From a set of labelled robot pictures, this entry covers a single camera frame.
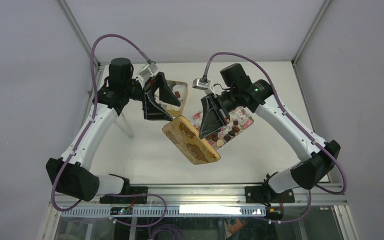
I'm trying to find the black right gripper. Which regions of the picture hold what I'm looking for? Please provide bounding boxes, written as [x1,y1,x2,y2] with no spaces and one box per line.
[198,87,239,140]

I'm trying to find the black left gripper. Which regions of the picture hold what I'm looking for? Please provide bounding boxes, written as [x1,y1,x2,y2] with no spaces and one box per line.
[124,72,181,121]

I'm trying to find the silver tin lid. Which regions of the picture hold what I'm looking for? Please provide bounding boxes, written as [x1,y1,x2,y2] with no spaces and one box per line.
[162,115,221,165]

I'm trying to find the silver metal tongs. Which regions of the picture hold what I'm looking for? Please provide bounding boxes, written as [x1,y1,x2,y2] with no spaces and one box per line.
[114,112,134,140]

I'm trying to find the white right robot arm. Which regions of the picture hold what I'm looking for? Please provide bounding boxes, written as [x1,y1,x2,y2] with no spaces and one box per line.
[192,63,341,203]

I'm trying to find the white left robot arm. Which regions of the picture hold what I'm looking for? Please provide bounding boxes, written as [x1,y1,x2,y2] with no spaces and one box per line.
[46,57,181,203]

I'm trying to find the brown rectangular chocolate in cup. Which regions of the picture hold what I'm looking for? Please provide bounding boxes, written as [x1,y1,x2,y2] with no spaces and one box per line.
[174,91,181,99]

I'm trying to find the yellow tin box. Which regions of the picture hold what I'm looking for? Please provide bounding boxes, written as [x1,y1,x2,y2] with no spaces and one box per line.
[165,80,189,118]

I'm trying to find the white paper cup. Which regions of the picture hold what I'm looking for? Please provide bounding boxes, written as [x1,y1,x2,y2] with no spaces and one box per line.
[172,84,188,101]

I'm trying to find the floral rectangular tray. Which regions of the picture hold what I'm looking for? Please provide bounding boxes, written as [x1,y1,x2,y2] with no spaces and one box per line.
[205,106,254,151]

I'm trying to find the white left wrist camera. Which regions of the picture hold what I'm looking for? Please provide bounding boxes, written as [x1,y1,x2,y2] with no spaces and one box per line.
[137,61,158,87]

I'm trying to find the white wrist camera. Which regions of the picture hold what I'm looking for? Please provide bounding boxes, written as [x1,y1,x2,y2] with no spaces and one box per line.
[192,77,215,95]
[137,61,158,87]

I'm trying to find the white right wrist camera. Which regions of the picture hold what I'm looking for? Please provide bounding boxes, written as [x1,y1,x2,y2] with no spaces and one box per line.
[192,77,215,95]

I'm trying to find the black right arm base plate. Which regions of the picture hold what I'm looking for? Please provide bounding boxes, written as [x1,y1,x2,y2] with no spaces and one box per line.
[244,185,296,204]

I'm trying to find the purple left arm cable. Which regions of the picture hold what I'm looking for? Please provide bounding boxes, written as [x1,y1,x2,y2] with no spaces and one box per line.
[50,33,168,228]

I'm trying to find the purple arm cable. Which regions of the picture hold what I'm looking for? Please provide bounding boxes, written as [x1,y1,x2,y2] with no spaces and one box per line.
[50,33,168,228]
[203,51,348,223]

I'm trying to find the white slotted cable duct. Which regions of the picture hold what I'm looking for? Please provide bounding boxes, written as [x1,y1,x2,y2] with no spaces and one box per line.
[61,205,266,218]

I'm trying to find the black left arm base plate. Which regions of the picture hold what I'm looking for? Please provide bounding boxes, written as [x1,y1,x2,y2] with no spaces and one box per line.
[99,186,149,205]

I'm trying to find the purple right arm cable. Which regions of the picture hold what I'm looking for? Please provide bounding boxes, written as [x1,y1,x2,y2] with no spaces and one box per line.
[203,51,348,223]

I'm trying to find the aluminium frame rail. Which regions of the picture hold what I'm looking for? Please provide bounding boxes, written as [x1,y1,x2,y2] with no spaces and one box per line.
[55,183,348,207]

